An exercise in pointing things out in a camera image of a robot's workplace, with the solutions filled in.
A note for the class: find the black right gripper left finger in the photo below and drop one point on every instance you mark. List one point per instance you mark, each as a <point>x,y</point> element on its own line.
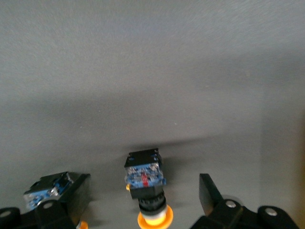
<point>78,200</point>

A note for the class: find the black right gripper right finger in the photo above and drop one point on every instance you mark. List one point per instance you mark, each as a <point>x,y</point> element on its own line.
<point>210,195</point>

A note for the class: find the yellow push button black body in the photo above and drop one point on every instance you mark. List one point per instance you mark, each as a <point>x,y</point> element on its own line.
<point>43,190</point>
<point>145,176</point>

